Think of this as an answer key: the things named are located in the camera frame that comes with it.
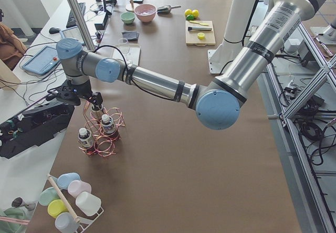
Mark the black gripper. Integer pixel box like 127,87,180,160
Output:
48,84,103,110

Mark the copper wire bottle basket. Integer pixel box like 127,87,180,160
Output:
77,101,125,157

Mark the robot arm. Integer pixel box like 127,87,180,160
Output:
54,0,326,130

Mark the tea bottle middle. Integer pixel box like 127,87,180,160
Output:
101,114,118,139

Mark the tea bottle front left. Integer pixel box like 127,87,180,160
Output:
78,128,95,155

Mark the white rabbit tray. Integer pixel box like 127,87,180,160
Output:
111,45,141,66

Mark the clear wine glass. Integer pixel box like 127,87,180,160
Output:
118,38,130,56

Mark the blue teach pendant tablet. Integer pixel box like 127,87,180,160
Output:
22,46,59,76

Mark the black equipment case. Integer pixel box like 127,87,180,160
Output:
1,101,75,159

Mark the small blue tablet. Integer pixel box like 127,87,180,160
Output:
60,26,85,46

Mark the grey folded cloth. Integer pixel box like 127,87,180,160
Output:
122,31,139,41

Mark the black keyboard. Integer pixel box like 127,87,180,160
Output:
66,2,87,29

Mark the black computer mouse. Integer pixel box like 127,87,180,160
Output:
49,27,60,35

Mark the blue cup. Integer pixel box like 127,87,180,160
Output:
57,172,81,190

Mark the green bowl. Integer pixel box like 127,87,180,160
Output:
120,12,135,24

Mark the pink cup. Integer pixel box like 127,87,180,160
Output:
67,180,92,198

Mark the pink bowl with ice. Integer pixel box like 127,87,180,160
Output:
134,4,157,23

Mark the white cup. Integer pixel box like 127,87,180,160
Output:
75,192,101,216

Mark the green cup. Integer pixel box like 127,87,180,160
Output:
38,187,60,206

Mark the yellow cup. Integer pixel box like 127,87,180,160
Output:
47,199,68,218

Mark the wooden cutting board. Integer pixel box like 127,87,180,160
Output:
185,20,216,46

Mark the metal ice scoop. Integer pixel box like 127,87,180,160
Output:
157,5,182,14

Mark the steel muddler black tip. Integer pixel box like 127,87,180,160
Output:
187,26,212,31

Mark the half lemon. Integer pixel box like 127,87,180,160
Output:
197,33,205,39

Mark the white cup rack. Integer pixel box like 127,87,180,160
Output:
47,174,104,232

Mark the yellow plastic knife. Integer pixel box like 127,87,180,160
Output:
189,20,209,26

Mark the grey cup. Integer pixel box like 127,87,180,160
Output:
55,212,79,233

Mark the yellow lemon upper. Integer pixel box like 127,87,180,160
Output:
184,8,192,17

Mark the tea bottle under handle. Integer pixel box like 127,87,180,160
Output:
91,105,104,124

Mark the aluminium frame post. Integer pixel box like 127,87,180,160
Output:
67,0,95,51

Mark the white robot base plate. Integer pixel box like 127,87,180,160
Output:
207,48,236,74

